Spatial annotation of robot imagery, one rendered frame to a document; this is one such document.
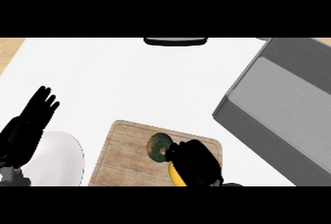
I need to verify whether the yellow lemon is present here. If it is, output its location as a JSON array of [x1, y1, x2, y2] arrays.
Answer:
[[166, 160, 187, 187]]

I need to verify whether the green brown round fruit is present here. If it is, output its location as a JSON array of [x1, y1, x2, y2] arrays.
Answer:
[[146, 132, 175, 164]]

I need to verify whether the white rounded object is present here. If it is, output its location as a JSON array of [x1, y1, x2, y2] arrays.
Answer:
[[19, 130, 85, 187]]

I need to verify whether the wooden cutting board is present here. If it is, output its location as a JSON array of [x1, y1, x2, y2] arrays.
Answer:
[[87, 119, 223, 187]]

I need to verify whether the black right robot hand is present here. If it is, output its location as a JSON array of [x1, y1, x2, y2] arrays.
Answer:
[[163, 138, 224, 187]]

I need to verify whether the large grey open box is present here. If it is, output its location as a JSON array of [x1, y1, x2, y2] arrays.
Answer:
[[211, 37, 331, 187]]

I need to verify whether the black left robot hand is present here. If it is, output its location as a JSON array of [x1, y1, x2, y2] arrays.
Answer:
[[0, 85, 61, 170]]

